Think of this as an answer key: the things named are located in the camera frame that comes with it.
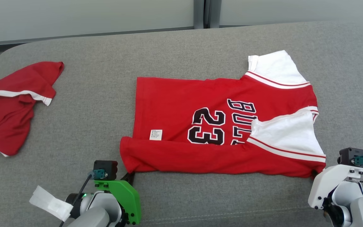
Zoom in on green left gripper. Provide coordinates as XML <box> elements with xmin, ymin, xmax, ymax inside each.
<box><xmin>93</xmin><ymin>172</ymin><xmax>142</xmax><ymax>225</ymax></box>

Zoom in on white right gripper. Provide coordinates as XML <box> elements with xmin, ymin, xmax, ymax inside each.
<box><xmin>308</xmin><ymin>164</ymin><xmax>363</xmax><ymax>210</ymax></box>

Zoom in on red number 23 jersey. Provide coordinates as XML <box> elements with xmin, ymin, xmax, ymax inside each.
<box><xmin>119</xmin><ymin>50</ymin><xmax>327</xmax><ymax>179</ymax></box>

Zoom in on red white-striped shorts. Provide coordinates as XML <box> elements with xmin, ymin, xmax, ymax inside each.
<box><xmin>0</xmin><ymin>61</ymin><xmax>65</xmax><ymax>157</ymax></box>

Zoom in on teal left camera connector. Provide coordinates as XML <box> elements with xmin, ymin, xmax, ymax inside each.
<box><xmin>88</xmin><ymin>169</ymin><xmax>106</xmax><ymax>179</ymax></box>

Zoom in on black left camera cable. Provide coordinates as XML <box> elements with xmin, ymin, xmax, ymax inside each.
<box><xmin>59</xmin><ymin>173</ymin><xmax>94</xmax><ymax>227</ymax></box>

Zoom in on white tape cable label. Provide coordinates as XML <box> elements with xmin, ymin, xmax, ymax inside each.
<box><xmin>29</xmin><ymin>185</ymin><xmax>74</xmax><ymax>222</ymax></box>

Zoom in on straight grey partition post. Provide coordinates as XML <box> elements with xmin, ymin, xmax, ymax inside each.
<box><xmin>193</xmin><ymin>0</ymin><xmax>222</xmax><ymax>29</ymax></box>

